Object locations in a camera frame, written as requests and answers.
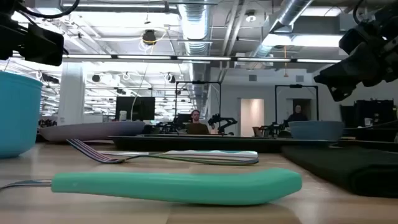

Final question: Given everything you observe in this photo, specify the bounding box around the person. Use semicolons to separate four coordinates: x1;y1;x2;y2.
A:
287;105;309;122
185;109;210;135

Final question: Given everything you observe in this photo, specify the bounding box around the silver ventilation duct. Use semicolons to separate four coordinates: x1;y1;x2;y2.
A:
248;0;313;58
178;2;212;57

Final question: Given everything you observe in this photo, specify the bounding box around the iridescent metal fork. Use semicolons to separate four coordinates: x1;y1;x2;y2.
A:
66;138;259;166

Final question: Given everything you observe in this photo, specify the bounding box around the LED light bar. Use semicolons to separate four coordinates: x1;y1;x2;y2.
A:
12;54;343;64

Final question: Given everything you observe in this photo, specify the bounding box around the lavender plate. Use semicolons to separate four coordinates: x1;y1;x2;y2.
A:
39;121;146;142

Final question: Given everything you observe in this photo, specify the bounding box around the cyan plastic cup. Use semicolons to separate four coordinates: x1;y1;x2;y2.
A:
0;70;44;159

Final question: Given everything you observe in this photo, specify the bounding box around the blue bowl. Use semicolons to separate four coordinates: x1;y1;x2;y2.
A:
288;120;345;141

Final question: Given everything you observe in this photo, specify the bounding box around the lit doorway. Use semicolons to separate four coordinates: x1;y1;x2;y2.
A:
239;98;265;137

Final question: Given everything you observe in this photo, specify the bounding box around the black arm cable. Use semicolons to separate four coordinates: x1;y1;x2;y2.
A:
17;0;81;19

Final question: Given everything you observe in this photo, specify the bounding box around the black cabinet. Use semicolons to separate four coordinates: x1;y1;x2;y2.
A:
340;99;397;128

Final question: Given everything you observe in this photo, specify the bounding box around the black monitor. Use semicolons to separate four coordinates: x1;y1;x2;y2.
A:
115;96;155;121

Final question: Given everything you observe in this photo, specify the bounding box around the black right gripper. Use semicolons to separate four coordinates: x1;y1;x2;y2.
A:
313;6;398;103

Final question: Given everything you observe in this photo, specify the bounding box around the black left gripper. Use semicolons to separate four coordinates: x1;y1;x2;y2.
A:
0;19;65;67

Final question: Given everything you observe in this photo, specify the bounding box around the black ceiling camera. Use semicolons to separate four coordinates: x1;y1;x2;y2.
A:
142;29;157;46

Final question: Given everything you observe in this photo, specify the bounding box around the white building column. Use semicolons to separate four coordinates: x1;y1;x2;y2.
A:
57;62;85;126

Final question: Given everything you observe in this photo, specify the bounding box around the spoon with mint handle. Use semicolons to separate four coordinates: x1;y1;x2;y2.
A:
0;167;303;206

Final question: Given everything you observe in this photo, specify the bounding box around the black station frame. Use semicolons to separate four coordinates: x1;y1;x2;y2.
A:
274;83;320;125
175;81;222;125

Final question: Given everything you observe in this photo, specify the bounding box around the dark green cloth napkin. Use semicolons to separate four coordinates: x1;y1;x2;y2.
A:
281;145;398;198

